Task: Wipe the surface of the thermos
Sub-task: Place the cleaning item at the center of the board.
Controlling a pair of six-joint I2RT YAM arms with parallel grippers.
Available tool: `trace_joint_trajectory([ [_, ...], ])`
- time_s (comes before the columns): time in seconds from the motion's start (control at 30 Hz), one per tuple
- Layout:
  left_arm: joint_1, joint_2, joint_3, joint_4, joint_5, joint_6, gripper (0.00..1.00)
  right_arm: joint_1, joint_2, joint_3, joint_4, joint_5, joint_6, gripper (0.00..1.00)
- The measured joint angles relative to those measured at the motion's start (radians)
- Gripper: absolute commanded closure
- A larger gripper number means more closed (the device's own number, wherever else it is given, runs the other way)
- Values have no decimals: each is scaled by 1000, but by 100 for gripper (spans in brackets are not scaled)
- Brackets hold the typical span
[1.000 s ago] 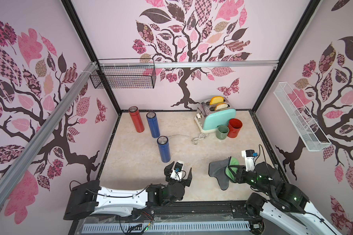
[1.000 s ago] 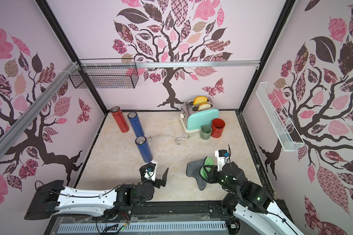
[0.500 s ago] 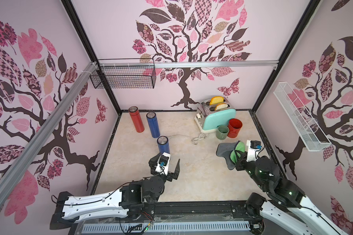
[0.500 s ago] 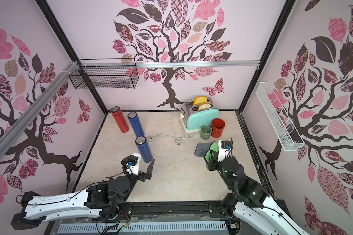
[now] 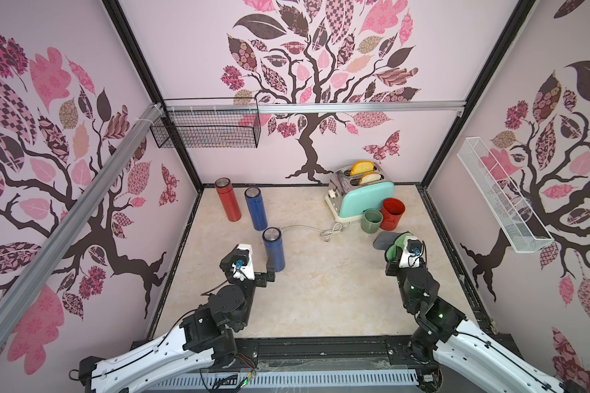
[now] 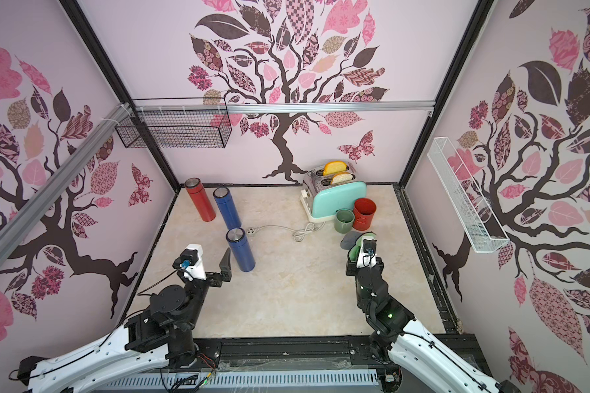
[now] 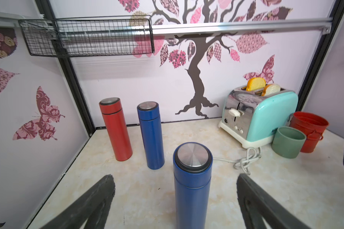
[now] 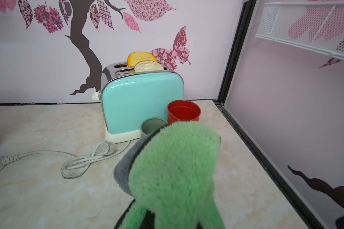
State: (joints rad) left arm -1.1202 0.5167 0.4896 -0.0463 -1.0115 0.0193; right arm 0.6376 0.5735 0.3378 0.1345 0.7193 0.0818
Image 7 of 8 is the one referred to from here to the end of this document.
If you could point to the pale bread slice front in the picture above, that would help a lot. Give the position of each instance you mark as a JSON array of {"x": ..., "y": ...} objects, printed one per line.
[{"x": 270, "y": 89}]

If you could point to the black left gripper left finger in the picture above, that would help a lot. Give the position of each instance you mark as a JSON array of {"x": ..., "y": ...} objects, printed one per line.
[{"x": 90, "y": 210}]

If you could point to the dark blue thermos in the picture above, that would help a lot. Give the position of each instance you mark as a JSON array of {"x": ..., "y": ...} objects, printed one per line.
[{"x": 192, "y": 177}]

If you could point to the aluminium rail back wall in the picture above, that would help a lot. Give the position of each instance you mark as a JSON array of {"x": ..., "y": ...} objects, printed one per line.
[{"x": 324, "y": 25}]

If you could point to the mint green toaster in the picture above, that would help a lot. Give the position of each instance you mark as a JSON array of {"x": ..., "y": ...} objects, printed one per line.
[{"x": 252, "y": 119}]

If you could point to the yellow bread slice back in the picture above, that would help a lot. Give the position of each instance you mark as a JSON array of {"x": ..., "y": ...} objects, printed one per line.
[{"x": 255, "y": 84}]

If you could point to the black wire basket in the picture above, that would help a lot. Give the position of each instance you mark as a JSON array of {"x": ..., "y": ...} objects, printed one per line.
[{"x": 88, "y": 36}]

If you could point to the red cup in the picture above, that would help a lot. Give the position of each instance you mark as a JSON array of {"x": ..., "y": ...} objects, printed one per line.
[{"x": 313, "y": 126}]

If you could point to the red thermos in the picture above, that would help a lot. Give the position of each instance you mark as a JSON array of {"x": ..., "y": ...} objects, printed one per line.
[{"x": 115, "y": 123}]

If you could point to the green cup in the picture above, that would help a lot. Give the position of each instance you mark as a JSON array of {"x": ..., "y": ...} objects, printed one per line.
[{"x": 288, "y": 142}]

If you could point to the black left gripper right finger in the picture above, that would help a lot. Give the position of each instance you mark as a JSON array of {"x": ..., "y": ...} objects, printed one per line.
[{"x": 258, "y": 208}]

